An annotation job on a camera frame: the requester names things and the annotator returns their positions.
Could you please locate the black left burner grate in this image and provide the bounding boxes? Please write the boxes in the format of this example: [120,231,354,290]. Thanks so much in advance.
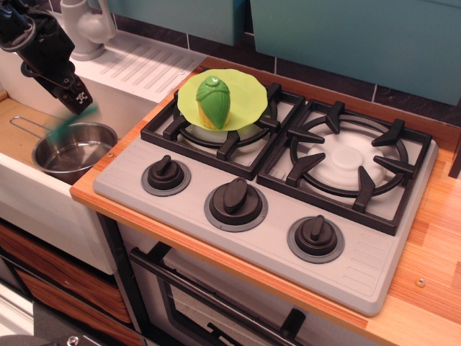
[140,83,305,180]

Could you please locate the black left stove knob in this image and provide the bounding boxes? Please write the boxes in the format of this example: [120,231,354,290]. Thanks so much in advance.
[141,155,192,197]

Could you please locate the black right stove knob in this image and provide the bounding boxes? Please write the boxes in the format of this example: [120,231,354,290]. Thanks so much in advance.
[287,215,345,265]

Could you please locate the green toy cucumber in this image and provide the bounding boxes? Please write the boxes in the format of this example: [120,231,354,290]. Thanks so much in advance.
[46,102,99,143]

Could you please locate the grey toy stovetop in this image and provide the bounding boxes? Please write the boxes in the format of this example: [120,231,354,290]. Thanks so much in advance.
[93,123,438,315]

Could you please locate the black burner grate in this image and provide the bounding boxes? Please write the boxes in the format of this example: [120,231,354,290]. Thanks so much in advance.
[257,100,433,236]
[140,83,305,180]

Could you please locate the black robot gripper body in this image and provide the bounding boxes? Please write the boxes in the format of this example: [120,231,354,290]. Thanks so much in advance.
[17,14,76,97]

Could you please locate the toy corncob with green husk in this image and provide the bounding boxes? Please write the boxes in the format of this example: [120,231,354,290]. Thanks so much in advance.
[196,76,231,129]

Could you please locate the stainless steel pot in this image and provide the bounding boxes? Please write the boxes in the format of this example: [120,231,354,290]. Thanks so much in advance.
[9,116,118,185]

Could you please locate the black middle stove knob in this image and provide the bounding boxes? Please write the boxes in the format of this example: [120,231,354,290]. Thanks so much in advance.
[204,177,269,233]

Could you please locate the black oven door handle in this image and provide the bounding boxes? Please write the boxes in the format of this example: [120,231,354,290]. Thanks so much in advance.
[129,244,305,345]

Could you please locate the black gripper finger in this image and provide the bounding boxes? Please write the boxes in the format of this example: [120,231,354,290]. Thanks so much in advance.
[57,81,93,115]

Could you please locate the light green plastic plate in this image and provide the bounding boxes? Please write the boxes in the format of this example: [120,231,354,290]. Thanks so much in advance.
[177,68,268,130]

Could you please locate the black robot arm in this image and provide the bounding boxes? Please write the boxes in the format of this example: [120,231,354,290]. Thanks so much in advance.
[1,1,93,115]

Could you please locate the toy oven door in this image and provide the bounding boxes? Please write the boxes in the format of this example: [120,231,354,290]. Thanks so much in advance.
[119,225,373,345]

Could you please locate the black right burner grate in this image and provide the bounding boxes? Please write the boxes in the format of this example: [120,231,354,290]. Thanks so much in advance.
[257,100,433,236]

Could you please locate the black stove knob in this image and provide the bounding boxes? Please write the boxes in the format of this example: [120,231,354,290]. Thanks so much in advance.
[204,177,269,233]
[141,155,192,197]
[287,215,345,265]

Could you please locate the wooden drawer fronts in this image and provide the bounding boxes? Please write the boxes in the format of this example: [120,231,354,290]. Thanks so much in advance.
[1,220,142,345]

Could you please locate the grey toy faucet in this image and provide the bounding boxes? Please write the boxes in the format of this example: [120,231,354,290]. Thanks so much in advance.
[60,0,116,61]

